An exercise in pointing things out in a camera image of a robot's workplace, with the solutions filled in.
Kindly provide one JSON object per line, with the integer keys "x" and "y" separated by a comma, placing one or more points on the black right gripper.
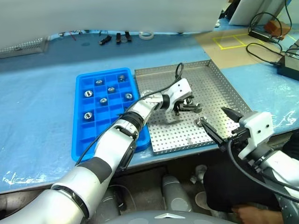
{"x": 240, "y": 135}

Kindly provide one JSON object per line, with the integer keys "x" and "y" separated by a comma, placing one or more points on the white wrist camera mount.
{"x": 257, "y": 127}
{"x": 181, "y": 87}

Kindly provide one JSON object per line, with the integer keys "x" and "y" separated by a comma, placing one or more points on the brown cardboard sheet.
{"x": 233, "y": 56}

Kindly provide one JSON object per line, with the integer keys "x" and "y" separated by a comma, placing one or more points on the white board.
{"x": 252, "y": 11}

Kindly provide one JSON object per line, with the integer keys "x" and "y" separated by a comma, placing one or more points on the grey cylindrical robot leg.
{"x": 174, "y": 193}

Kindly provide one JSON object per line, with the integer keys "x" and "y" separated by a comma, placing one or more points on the grey rounded robot body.
{"x": 168, "y": 218}

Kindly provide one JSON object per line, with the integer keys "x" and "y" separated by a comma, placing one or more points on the bare person hand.
{"x": 254, "y": 214}

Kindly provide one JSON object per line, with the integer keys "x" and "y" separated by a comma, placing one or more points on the large white panel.
{"x": 93, "y": 14}

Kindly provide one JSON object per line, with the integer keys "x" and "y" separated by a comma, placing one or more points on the white shoe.
{"x": 202, "y": 200}

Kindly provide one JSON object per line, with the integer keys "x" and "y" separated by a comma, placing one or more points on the blue plastic compartment tray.
{"x": 84, "y": 140}

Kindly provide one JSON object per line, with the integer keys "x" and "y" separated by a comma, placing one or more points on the metal roller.
{"x": 111, "y": 89}
{"x": 99, "y": 82}
{"x": 199, "y": 120}
{"x": 88, "y": 93}
{"x": 199, "y": 107}
{"x": 88, "y": 115}
{"x": 128, "y": 95}
{"x": 103, "y": 100}

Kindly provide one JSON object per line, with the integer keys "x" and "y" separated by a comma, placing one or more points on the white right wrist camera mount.
{"x": 257, "y": 127}

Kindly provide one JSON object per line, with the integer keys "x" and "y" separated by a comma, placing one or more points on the black electronics box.
{"x": 288, "y": 68}

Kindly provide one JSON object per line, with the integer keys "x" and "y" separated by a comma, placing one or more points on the dark grey robot leg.
{"x": 109, "y": 207}

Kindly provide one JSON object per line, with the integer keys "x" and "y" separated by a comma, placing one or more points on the black trouser leg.
{"x": 233, "y": 184}

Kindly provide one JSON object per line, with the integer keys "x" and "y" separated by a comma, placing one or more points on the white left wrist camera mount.
{"x": 181, "y": 87}

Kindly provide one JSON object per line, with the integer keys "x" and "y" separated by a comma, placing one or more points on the black power adapter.
{"x": 259, "y": 35}

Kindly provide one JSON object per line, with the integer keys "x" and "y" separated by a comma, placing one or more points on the white tape roll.
{"x": 146, "y": 35}

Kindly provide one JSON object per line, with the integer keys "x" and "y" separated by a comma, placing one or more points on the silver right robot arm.
{"x": 285, "y": 163}

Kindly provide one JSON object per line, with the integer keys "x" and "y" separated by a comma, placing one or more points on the brown box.
{"x": 276, "y": 26}

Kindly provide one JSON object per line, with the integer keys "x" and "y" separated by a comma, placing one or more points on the perforated steel tray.
{"x": 210, "y": 81}

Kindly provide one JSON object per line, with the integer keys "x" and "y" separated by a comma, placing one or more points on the silver aluminium profile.
{"x": 23, "y": 47}

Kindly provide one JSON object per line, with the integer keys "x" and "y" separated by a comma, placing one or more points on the thin red pen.
{"x": 73, "y": 36}

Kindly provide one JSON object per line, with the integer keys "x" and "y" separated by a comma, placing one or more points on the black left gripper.
{"x": 180, "y": 104}

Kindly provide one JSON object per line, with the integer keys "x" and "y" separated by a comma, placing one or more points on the black plastic clip part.
{"x": 104, "y": 40}
{"x": 127, "y": 36}
{"x": 118, "y": 38}

